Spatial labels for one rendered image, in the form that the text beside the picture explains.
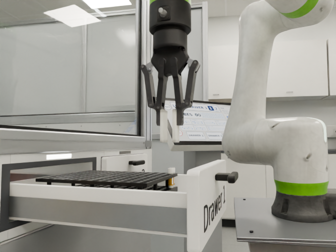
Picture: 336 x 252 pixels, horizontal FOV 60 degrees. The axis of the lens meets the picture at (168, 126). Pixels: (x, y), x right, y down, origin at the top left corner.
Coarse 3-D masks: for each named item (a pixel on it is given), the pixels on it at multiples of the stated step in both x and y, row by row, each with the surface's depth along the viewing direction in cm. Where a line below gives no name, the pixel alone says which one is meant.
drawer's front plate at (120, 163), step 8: (104, 160) 79; (112, 160) 81; (120, 160) 86; (128, 160) 91; (104, 168) 78; (112, 168) 81; (120, 168) 86; (128, 168) 91; (136, 168) 97; (144, 168) 103
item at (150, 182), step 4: (156, 176) 57; (160, 176) 57; (164, 176) 57; (168, 176) 58; (172, 176) 60; (144, 180) 50; (148, 180) 51; (152, 180) 51; (156, 180) 51; (160, 180) 53; (136, 184) 47; (140, 184) 47; (144, 184) 47; (148, 184) 48; (152, 184) 49
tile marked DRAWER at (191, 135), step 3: (186, 132) 134; (189, 132) 135; (192, 132) 136; (195, 132) 137; (198, 132) 138; (201, 132) 138; (189, 135) 134; (192, 135) 135; (195, 135) 135; (198, 135) 136; (201, 135) 137; (189, 138) 132; (192, 138) 133; (195, 138) 134; (198, 138) 135; (201, 138) 135; (204, 138) 136
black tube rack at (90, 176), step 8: (48, 176) 57; (56, 176) 57; (64, 176) 57; (72, 176) 58; (80, 176) 57; (88, 176) 57; (96, 176) 57; (104, 176) 57; (112, 176) 57; (120, 176) 57; (128, 176) 57; (136, 176) 57; (144, 176) 56; (152, 176) 58; (48, 184) 54; (72, 184) 61; (80, 184) 66; (88, 184) 66; (96, 184) 66; (104, 184) 49; (112, 184) 49; (120, 184) 48; (128, 184) 48
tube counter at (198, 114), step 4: (196, 112) 148; (200, 112) 150; (204, 112) 151; (208, 112) 152; (196, 116) 146; (200, 116) 147; (204, 116) 148; (208, 116) 150; (212, 116) 151; (216, 116) 152; (220, 116) 154
